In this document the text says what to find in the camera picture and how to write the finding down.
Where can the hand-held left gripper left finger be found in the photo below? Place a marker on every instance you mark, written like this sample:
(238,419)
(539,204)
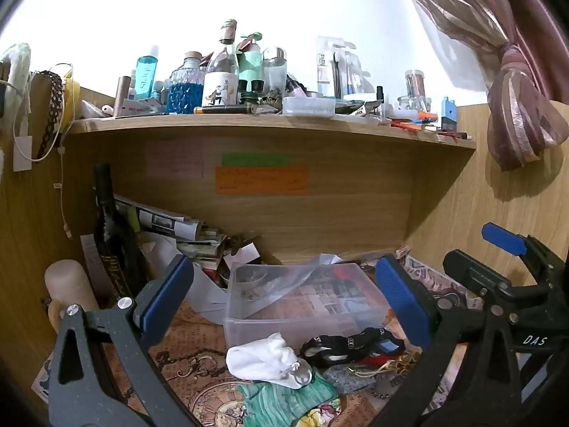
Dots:
(166,294)

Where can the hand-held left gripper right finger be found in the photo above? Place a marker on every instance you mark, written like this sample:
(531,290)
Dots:
(402,302)

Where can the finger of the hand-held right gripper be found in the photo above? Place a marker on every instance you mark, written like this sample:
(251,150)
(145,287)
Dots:
(475,275)
(502,238)

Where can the white paper sheet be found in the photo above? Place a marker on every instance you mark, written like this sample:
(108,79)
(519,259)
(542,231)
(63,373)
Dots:
(206,289)

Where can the vintage print table cover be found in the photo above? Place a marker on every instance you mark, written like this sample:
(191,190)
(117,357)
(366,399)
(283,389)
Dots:
(195,356)

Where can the stack of newspapers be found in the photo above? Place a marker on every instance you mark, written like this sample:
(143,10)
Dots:
(178,227)

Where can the black wine bottle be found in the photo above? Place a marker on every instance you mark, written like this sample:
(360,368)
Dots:
(116,240)

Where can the grey glitter pouch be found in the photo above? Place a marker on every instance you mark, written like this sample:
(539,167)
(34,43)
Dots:
(355,378)

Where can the clear plastic storage box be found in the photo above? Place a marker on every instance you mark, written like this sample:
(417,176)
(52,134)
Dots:
(306,302)

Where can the beige cylinder tumbler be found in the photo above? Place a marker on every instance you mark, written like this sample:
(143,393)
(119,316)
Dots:
(66,282)

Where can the white sock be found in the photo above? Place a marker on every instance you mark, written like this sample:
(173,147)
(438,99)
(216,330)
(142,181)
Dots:
(260,358)

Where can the blue and white card pack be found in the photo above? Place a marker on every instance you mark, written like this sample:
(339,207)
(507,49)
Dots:
(449,113)

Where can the pink sticky note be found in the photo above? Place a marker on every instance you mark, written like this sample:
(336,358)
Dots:
(175,159)

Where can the floral print cloth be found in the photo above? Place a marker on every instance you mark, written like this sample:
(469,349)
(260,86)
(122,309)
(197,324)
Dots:
(322,416)

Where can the wooden shelf unit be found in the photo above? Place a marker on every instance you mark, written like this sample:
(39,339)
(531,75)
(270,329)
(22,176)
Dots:
(311,195)

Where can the orange sticky note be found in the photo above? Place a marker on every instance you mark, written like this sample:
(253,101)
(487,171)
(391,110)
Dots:
(262,180)

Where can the green knitted cloth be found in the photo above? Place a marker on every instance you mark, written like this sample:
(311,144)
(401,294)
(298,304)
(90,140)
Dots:
(284,402)

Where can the green sticky note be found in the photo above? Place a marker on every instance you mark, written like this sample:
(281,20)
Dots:
(255,160)

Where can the clear cylinder container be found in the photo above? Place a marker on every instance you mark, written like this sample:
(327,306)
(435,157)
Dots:
(415,86)

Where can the gold and black pen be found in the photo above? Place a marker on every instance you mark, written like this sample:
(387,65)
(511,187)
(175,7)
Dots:
(222,109)

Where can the pink striped curtain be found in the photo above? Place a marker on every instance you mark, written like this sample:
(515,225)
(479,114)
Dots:
(498,44)

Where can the white paper tag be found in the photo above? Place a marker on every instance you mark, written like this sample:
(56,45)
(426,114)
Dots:
(22,153)

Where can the glass bottle with blue liquid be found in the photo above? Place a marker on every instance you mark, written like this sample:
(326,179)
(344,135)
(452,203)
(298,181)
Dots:
(184,91)

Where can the small clear plastic case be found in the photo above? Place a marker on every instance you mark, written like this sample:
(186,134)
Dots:
(309,106)

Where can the yellow plastic item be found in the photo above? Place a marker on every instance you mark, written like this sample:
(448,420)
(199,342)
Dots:
(71,98)

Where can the black patterned headband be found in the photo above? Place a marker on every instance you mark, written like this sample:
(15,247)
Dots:
(54,106)

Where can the light blue toner bottle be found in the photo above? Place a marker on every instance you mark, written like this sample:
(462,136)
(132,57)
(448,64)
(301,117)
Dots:
(146,75)

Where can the tall clear white-label bottle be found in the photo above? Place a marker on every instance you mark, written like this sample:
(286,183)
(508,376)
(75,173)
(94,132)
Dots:
(221,80)

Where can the clear blister tool pack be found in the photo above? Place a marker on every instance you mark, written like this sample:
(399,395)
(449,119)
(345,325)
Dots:
(335,69)

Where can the mint green pump bottle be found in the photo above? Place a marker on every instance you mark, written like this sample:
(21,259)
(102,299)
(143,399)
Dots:
(250,64)

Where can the clear jar with silver lid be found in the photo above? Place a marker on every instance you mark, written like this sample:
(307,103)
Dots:
(274,69)

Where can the white fluffy cloth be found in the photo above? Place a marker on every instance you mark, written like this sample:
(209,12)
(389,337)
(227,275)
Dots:
(17,71)

